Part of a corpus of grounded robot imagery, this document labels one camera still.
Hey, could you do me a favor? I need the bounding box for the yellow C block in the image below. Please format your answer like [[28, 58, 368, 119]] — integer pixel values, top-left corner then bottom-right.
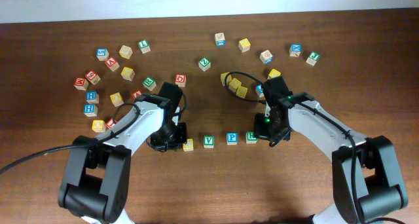
[[183, 138, 194, 151]]

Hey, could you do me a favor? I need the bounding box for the green r block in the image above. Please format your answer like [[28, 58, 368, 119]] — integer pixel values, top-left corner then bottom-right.
[[142, 77, 156, 91], [246, 131, 258, 144]]

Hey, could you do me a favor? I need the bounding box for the green V block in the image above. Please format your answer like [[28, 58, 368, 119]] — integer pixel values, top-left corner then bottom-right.
[[204, 135, 215, 148]]

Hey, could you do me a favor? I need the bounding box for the blue P block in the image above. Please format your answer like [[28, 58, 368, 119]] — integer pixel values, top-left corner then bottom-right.
[[227, 132, 238, 145]]

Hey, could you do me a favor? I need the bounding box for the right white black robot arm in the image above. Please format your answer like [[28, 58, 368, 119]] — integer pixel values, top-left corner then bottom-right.
[[254, 77, 409, 223]]

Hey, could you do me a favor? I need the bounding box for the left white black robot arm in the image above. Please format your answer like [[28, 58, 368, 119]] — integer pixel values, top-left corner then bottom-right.
[[58, 83, 187, 223]]

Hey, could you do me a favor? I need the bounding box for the blue E block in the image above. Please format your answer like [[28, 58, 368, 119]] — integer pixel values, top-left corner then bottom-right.
[[255, 84, 264, 98]]

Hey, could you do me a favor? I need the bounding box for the yellow cluster block lower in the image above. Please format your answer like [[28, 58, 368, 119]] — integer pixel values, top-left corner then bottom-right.
[[236, 86, 248, 99]]

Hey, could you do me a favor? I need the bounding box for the yellow cluster block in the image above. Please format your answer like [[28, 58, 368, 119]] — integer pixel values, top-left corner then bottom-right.
[[228, 78, 242, 93], [221, 72, 232, 86], [236, 86, 248, 99]]

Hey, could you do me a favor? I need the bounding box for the right yellow block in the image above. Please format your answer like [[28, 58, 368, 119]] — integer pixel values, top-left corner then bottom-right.
[[268, 69, 281, 79]]

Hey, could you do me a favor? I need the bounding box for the lower red A block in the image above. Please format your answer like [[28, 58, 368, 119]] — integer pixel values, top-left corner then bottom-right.
[[132, 90, 143, 100]]

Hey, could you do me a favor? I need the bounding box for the red a block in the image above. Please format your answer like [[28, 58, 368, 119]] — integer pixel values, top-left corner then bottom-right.
[[132, 90, 143, 100], [105, 57, 120, 71]]

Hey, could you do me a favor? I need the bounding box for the red O block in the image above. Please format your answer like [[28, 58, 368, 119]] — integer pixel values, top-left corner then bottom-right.
[[175, 74, 186, 87]]

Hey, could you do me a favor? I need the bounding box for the yellow cluster block middle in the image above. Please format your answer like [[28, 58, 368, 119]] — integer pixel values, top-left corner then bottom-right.
[[228, 78, 242, 93]]

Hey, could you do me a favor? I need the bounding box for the red I block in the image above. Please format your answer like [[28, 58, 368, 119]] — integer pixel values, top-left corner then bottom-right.
[[106, 118, 117, 129]]

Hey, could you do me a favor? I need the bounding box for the yellow O block middle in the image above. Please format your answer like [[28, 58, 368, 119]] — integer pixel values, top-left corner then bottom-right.
[[110, 92, 124, 107]]

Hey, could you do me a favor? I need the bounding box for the yellow o block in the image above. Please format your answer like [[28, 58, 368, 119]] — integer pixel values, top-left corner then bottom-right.
[[110, 92, 124, 107], [92, 120, 106, 133]]

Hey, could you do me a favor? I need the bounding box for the wooden block blue edge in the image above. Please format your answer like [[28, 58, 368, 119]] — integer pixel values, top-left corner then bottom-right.
[[260, 50, 273, 64]]

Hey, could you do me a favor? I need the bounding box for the yellow cluster block upper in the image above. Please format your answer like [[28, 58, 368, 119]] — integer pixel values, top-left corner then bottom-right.
[[221, 72, 232, 86]]

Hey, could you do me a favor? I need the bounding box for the yellow O block lower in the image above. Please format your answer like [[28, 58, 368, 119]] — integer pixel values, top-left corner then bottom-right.
[[92, 120, 106, 133]]

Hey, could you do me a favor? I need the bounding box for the upper left yellow block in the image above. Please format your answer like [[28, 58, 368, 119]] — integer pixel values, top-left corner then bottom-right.
[[121, 67, 135, 81]]

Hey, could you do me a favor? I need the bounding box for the green Z block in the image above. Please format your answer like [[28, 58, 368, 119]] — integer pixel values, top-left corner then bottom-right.
[[198, 58, 211, 71]]

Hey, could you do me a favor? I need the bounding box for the green J block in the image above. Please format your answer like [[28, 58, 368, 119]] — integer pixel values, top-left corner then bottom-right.
[[306, 52, 321, 66]]

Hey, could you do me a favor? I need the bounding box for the blue X block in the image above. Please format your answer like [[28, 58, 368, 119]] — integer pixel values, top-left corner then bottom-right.
[[289, 44, 302, 57]]

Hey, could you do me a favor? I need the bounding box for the lower blue H block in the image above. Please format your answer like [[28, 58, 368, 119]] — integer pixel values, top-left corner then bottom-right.
[[83, 104, 98, 117]]

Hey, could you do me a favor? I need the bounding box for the blue h block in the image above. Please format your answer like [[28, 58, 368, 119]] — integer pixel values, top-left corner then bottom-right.
[[83, 104, 98, 117], [86, 91, 100, 104]]

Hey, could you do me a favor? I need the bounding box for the top yellow block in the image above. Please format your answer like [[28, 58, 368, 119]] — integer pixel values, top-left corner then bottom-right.
[[238, 38, 251, 52]]

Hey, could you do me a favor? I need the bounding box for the upper blue H block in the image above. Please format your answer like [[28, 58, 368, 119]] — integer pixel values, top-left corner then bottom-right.
[[86, 91, 100, 104]]

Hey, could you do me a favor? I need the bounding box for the green L block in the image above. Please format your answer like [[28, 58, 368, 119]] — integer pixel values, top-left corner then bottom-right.
[[138, 39, 151, 54]]

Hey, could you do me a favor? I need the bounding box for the upper red A block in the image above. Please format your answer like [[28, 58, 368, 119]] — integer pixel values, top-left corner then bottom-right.
[[105, 57, 120, 71]]

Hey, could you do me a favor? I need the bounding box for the plain wooden yellow block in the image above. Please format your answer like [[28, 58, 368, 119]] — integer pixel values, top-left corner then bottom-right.
[[119, 45, 133, 59]]

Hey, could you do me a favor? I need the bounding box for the red 9 block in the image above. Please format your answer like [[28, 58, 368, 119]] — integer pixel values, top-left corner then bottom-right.
[[85, 70, 101, 84]]

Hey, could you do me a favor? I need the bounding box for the red M block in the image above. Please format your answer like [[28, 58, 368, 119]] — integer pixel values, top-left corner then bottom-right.
[[74, 77, 88, 90]]

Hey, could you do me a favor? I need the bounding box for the wooden block blue side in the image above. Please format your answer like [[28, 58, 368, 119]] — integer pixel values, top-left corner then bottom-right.
[[215, 33, 225, 47]]

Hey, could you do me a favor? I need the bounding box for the blue 5 block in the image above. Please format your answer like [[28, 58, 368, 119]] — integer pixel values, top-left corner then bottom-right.
[[96, 48, 109, 61]]

